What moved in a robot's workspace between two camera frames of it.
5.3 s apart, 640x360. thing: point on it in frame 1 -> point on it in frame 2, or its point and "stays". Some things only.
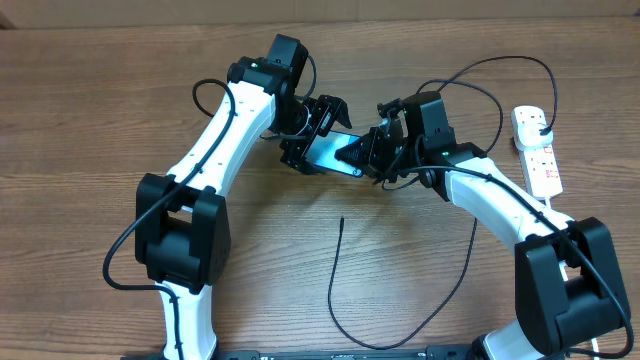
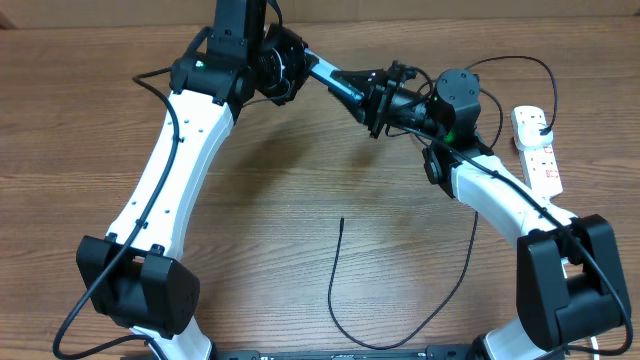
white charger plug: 527,132 stays
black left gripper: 294,153 -> 294,47
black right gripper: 370,147 -> 379,101
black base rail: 435,352 stays
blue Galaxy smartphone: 323,150 -> 321,70
